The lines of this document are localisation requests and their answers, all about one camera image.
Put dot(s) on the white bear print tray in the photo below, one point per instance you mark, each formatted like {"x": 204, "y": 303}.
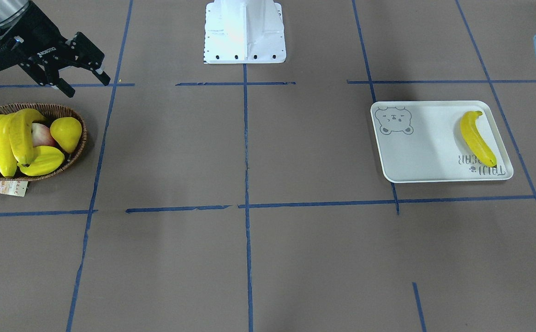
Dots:
{"x": 421, "y": 142}

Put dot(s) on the yellow pear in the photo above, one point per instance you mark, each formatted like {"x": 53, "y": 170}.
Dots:
{"x": 67, "y": 132}

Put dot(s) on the paper basket tag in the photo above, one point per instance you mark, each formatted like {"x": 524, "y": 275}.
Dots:
{"x": 13, "y": 188}

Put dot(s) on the brown paper table cover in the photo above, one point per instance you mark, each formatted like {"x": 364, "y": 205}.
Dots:
{"x": 250, "y": 198}

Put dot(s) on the yellow banana moved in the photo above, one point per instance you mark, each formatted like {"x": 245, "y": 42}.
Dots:
{"x": 474, "y": 140}
{"x": 20, "y": 134}

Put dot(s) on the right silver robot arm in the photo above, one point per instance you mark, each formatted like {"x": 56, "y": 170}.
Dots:
{"x": 30, "y": 40}

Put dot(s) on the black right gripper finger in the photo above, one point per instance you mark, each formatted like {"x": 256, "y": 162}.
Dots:
{"x": 45, "y": 74}
{"x": 85, "y": 55}

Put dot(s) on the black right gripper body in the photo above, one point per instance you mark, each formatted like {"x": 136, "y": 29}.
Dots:
{"x": 32, "y": 40}

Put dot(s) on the brown wicker basket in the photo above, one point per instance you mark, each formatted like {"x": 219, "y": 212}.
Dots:
{"x": 51, "y": 112}

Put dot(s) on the white camera mast base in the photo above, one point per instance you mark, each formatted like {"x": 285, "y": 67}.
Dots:
{"x": 244, "y": 32}

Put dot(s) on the red apple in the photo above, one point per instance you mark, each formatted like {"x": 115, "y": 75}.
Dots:
{"x": 41, "y": 135}

